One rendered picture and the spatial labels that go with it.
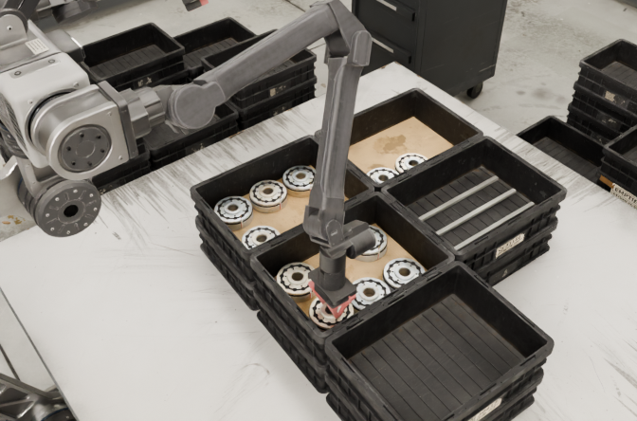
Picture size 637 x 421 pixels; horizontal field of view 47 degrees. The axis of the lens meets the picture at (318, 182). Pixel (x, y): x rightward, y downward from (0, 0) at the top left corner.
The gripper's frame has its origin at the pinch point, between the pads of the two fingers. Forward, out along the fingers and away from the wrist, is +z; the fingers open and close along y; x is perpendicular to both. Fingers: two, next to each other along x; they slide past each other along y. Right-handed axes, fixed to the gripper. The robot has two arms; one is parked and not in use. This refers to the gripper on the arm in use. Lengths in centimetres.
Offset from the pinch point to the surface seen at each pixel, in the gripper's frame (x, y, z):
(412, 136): -63, 43, 6
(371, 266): -18.7, 8.4, 5.9
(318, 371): 8.8, -7.0, 9.1
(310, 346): 7.7, -2.6, 5.6
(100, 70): -16, 189, 41
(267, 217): -7.3, 38.7, 6.2
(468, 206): -54, 10, 6
